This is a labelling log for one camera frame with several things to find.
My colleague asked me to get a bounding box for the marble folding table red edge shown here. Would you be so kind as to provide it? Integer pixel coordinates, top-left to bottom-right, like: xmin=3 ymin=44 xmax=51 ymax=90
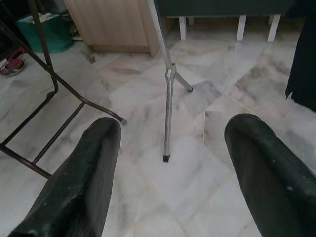
xmin=0 ymin=0 xmax=128 ymax=179

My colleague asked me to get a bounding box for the teal bag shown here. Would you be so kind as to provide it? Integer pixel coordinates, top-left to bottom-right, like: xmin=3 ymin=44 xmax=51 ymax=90
xmin=16 ymin=13 xmax=75 ymax=54

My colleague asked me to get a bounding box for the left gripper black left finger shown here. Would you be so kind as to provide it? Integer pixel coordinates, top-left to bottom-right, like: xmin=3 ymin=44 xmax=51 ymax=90
xmin=8 ymin=117 xmax=122 ymax=237

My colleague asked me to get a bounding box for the black tv console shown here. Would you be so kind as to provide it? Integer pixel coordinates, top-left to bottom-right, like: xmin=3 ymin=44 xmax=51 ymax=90
xmin=153 ymin=0 xmax=307 ymax=42

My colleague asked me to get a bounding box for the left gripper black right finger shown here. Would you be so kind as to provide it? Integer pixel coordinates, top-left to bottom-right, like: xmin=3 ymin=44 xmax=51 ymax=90
xmin=224 ymin=113 xmax=316 ymax=237

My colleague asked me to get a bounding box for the light wooden cabinet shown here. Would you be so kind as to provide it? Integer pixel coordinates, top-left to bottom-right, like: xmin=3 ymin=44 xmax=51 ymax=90
xmin=63 ymin=0 xmax=171 ymax=56

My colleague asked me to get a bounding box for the silver metal clothes rack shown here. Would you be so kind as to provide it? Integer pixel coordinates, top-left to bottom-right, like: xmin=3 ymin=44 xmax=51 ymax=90
xmin=148 ymin=0 xmax=194 ymax=163

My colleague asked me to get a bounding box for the round silver bowl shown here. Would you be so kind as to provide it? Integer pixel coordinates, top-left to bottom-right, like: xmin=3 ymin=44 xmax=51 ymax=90
xmin=0 ymin=48 xmax=27 ymax=77

